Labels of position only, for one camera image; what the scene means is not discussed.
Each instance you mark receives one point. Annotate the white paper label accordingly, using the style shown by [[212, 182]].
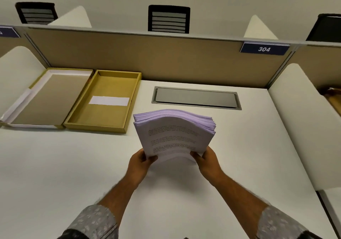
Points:
[[109, 100]]

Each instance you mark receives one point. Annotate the blue number sign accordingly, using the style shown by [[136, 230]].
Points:
[[264, 49], [8, 32]]

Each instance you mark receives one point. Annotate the beige desk partition panel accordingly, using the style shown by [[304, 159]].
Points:
[[159, 57]]

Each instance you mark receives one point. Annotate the person's right thumb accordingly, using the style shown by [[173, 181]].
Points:
[[196, 156]]

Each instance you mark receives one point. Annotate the person's left thumb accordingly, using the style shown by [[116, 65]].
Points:
[[151, 159]]

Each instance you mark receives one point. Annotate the black mesh office chair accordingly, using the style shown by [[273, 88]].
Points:
[[36, 13], [169, 19]]

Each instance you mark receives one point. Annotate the white side divider panel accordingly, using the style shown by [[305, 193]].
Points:
[[303, 124], [16, 73], [259, 28], [72, 18]]

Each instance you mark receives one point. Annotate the person's right forearm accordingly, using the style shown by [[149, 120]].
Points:
[[255, 209]]

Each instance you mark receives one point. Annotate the yellow cardboard box lid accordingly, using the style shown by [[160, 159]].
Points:
[[48, 99]]

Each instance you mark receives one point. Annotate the stack of printed paper sheets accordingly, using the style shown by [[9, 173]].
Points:
[[174, 135]]

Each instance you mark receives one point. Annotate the person's right hand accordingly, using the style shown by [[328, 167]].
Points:
[[210, 165]]

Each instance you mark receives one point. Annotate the person's left forearm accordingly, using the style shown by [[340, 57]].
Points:
[[106, 206]]

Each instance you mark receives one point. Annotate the yellow cardboard box base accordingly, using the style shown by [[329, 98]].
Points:
[[104, 101]]

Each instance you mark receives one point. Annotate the person's left hand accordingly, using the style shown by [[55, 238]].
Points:
[[137, 167]]

